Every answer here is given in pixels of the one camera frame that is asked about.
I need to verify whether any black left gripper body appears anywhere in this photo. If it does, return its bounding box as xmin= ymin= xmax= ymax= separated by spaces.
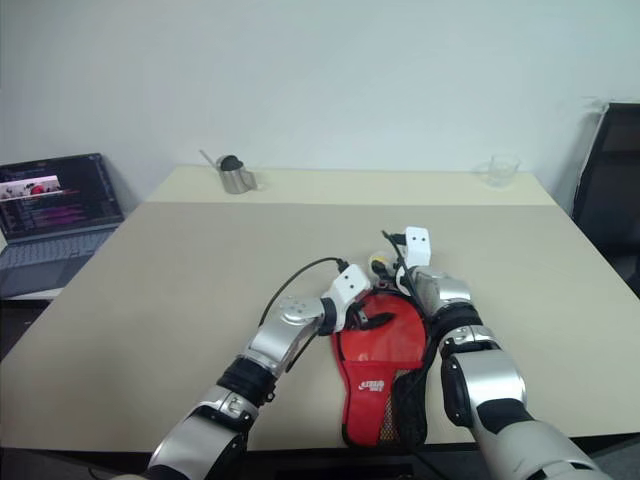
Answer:
xmin=342 ymin=299 xmax=375 ymax=333

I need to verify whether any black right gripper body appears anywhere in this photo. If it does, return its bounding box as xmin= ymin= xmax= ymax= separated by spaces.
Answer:
xmin=369 ymin=258 xmax=404 ymax=291

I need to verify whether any black and red paddle case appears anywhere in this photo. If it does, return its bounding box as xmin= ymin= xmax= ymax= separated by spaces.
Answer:
xmin=330 ymin=291 xmax=432 ymax=450

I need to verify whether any clear glass beaker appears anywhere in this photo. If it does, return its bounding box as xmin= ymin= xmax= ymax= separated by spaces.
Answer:
xmin=477 ymin=153 xmax=522 ymax=189

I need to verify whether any stainless steel cup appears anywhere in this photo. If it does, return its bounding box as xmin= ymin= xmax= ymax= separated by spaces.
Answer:
xmin=215 ymin=155 xmax=259 ymax=195

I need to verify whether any black office chair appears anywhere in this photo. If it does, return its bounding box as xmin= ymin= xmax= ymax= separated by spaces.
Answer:
xmin=569 ymin=102 xmax=640 ymax=286

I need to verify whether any grey open laptop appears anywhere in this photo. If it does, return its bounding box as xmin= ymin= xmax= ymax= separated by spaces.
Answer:
xmin=0 ymin=153 xmax=125 ymax=300

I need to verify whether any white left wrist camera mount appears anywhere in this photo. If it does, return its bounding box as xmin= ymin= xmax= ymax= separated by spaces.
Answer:
xmin=327 ymin=264 xmax=372 ymax=331

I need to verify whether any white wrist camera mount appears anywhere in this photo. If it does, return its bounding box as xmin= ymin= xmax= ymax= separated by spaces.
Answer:
xmin=327 ymin=264 xmax=372 ymax=331
xmin=397 ymin=226 xmax=434 ymax=291

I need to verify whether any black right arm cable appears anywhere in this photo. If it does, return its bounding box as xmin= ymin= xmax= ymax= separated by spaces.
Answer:
xmin=380 ymin=228 xmax=441 ymax=466

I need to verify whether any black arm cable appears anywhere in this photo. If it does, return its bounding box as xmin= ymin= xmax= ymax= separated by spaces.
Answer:
xmin=380 ymin=228 xmax=441 ymax=466
xmin=257 ymin=255 xmax=351 ymax=376

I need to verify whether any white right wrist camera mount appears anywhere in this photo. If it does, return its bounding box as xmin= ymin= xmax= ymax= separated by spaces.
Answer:
xmin=397 ymin=226 xmax=434 ymax=291

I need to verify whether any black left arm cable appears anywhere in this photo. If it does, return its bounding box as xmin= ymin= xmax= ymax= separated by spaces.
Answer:
xmin=257 ymin=255 xmax=351 ymax=376

